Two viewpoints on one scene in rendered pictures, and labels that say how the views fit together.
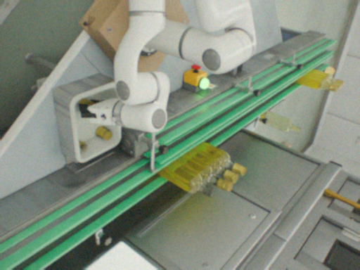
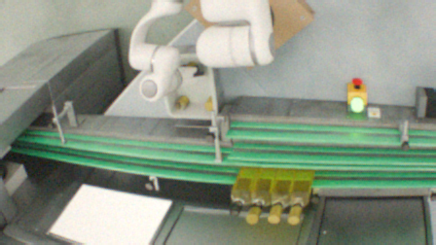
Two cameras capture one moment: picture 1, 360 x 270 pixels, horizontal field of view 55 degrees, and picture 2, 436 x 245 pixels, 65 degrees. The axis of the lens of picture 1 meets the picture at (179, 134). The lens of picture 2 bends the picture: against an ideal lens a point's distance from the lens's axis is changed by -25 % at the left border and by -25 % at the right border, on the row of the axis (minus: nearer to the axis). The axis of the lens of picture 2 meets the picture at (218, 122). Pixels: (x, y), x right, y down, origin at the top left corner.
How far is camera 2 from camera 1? 1.14 m
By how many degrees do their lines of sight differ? 61
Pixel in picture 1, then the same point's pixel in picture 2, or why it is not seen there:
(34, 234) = (114, 144)
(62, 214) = (134, 145)
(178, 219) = (222, 223)
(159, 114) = (150, 86)
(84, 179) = (171, 133)
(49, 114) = not seen: hidden behind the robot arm
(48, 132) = not seen: hidden behind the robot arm
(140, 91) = (133, 58)
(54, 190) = (150, 127)
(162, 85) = (157, 59)
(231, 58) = (204, 51)
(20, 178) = (143, 108)
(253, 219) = not seen: outside the picture
